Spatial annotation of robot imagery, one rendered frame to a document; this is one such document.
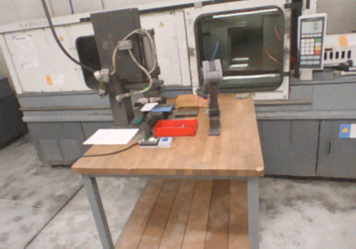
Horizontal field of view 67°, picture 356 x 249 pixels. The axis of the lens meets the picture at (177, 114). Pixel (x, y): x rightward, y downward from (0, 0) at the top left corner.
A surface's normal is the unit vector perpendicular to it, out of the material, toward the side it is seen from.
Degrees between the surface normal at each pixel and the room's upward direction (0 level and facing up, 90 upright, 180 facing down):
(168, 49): 90
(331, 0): 90
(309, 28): 97
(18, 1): 90
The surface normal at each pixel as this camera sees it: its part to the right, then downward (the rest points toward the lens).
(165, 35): -0.26, 0.38
